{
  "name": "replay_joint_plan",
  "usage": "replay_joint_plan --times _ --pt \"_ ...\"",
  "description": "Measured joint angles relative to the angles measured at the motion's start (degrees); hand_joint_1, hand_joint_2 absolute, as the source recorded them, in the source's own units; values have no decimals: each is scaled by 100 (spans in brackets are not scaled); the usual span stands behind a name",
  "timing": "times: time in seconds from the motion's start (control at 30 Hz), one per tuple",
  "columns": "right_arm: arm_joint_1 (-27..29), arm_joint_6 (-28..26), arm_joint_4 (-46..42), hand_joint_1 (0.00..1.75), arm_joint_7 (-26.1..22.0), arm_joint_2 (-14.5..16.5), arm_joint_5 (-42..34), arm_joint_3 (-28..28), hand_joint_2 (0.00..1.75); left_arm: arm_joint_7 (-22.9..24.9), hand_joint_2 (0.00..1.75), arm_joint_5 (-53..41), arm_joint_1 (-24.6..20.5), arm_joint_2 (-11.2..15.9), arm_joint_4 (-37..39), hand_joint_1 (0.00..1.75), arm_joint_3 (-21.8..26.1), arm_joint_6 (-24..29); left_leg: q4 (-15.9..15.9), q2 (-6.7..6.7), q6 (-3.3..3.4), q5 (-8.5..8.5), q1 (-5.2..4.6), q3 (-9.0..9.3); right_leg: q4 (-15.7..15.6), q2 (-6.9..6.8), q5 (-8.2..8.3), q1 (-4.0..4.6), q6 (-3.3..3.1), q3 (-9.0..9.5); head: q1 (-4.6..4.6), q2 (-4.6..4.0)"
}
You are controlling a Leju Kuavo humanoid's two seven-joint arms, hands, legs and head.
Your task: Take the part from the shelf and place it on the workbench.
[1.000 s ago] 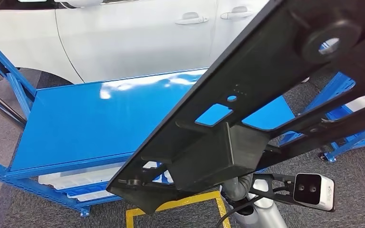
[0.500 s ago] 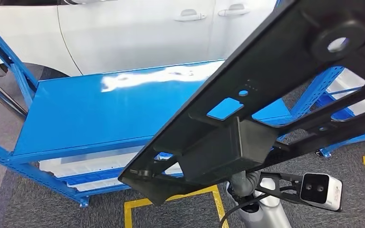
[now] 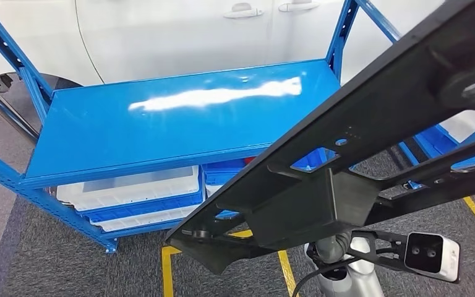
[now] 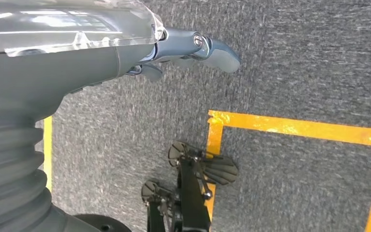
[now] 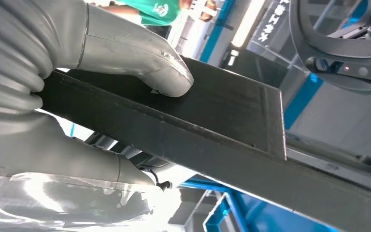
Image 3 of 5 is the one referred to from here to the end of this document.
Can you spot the large white plastic bin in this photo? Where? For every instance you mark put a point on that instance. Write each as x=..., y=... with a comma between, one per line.
x=463, y=125

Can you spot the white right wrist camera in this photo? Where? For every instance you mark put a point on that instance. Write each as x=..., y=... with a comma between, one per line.
x=430, y=256

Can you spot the white car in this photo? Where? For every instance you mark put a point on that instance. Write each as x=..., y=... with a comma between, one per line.
x=159, y=32

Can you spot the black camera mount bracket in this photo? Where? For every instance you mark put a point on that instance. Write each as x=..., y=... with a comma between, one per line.
x=385, y=237

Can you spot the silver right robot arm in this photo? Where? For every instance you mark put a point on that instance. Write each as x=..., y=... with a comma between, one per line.
x=360, y=283

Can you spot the black plastic plate frame part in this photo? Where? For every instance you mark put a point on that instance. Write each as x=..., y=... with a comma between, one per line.
x=385, y=102

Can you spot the blue wheeled metal rack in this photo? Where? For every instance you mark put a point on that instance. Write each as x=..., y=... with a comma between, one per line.
x=430, y=141

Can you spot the blue metal shelf rack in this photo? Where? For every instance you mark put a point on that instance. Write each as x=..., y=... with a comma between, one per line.
x=139, y=135

